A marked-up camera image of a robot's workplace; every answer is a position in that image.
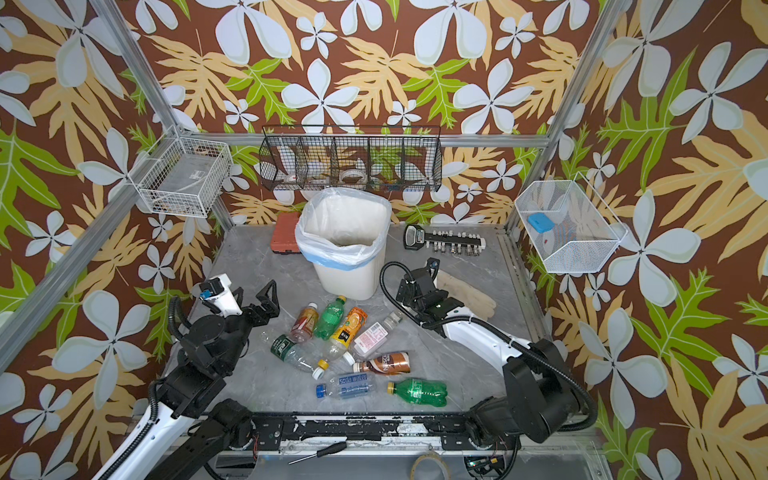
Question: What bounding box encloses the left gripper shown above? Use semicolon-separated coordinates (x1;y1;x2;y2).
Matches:
213;279;280;375

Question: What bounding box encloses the red yellow label tea bottle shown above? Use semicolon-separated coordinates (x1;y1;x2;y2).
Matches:
289;302;319;343

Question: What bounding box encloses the dark green label water bottle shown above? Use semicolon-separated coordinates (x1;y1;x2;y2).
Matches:
262;333;329;380

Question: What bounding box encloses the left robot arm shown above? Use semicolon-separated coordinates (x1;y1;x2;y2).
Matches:
96;274;280;479

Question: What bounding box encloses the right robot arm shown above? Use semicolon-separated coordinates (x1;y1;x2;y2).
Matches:
379;258;598;446

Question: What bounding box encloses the white plastic trash bin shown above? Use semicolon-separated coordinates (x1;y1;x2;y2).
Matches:
302;190;392;302

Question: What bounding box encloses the orange label juice bottle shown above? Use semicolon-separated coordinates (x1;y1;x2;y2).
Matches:
326;307;368;360

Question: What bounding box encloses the red plastic tool case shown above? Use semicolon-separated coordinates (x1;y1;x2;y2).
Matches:
270;212;300;255

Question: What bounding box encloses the pink label clear bottle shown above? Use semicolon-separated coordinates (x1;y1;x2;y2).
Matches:
350;312;402;361

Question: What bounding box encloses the brown coffee drink bottle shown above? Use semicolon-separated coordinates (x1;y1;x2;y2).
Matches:
353;352;411;376

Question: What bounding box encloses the small green soda bottle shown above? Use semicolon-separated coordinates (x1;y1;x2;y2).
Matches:
313;296;347;340

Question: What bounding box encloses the green soda bottle front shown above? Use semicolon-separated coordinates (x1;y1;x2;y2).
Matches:
387;378;448;408

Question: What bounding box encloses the blue label water bottle front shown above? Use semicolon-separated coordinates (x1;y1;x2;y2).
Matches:
315;373;376;400

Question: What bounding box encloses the blue object in basket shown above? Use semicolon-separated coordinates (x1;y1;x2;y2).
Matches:
527;212;555;234

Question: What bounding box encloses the white mesh basket right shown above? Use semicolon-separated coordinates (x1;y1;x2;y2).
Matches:
515;175;628;276

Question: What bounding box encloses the tape roll front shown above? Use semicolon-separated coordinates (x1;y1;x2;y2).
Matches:
409;453;451;480

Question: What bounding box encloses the socket set on rail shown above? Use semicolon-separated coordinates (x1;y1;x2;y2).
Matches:
403;224;486;256

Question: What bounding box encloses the white wire basket left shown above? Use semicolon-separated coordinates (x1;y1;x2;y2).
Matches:
130;131;233;218

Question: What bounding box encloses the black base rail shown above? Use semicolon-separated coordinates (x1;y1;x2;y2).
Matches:
251;413;522;453

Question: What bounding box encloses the black wire wall basket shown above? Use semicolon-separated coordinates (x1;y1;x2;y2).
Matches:
256;125;444;192

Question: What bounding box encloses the black handle screwdriver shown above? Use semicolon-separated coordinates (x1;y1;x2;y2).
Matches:
289;441;348;465

